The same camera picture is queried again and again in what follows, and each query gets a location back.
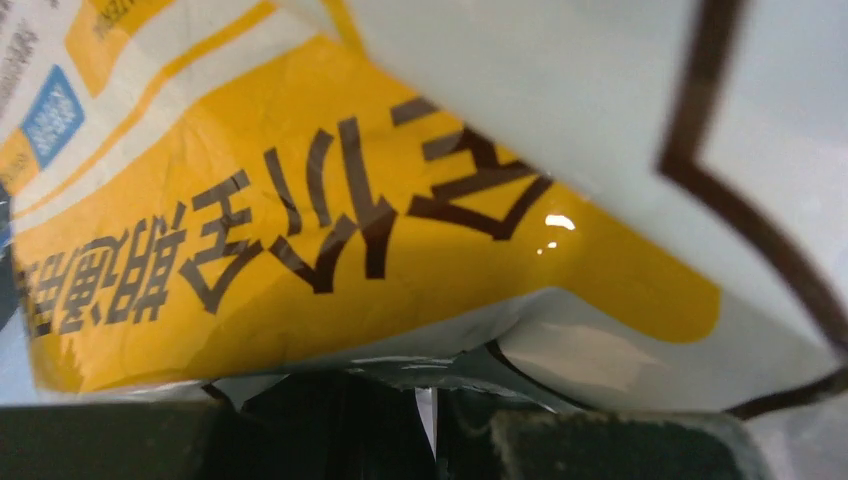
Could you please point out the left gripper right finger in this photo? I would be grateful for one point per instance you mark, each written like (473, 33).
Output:
(624, 445)

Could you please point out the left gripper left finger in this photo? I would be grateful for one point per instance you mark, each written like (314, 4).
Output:
(123, 440)

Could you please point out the silver metal scoop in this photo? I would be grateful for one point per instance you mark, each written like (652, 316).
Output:
(341, 426)

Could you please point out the colourful pet food bag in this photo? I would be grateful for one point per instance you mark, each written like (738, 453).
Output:
(618, 205)

